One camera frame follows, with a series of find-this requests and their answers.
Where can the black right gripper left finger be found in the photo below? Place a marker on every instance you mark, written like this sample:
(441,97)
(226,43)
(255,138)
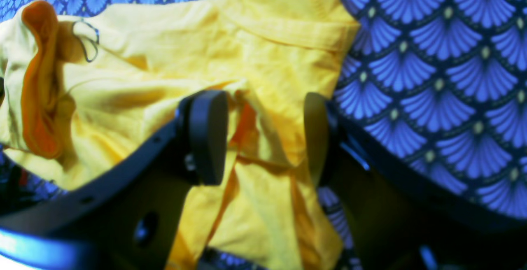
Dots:
(127,218)

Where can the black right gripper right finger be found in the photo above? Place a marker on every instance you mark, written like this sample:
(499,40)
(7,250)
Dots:
(399,219)

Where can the yellow T-shirt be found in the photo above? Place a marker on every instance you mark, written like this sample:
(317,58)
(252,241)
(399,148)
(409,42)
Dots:
(82,94)

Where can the blue fan-pattern tablecloth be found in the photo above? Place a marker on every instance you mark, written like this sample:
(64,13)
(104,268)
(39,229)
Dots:
(440,83)

